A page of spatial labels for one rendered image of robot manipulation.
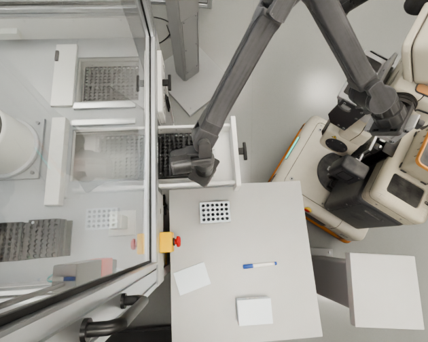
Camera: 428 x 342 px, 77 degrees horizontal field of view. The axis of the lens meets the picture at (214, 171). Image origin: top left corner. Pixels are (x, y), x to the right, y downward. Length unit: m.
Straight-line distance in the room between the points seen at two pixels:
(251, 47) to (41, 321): 0.62
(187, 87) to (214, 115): 1.50
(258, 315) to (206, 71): 1.76
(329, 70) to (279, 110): 0.58
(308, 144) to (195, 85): 0.97
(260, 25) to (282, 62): 1.81
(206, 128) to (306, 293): 0.81
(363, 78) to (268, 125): 1.39
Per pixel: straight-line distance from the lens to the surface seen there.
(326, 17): 0.75
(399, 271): 1.41
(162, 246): 1.00
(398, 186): 1.40
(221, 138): 1.15
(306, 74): 2.48
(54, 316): 0.34
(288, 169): 1.77
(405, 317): 1.44
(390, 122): 0.94
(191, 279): 1.13
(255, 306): 1.13
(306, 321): 1.25
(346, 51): 0.80
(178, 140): 1.08
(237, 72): 0.69
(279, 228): 1.19
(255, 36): 0.69
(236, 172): 1.01
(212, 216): 1.11
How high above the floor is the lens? 1.90
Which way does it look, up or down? 75 degrees down
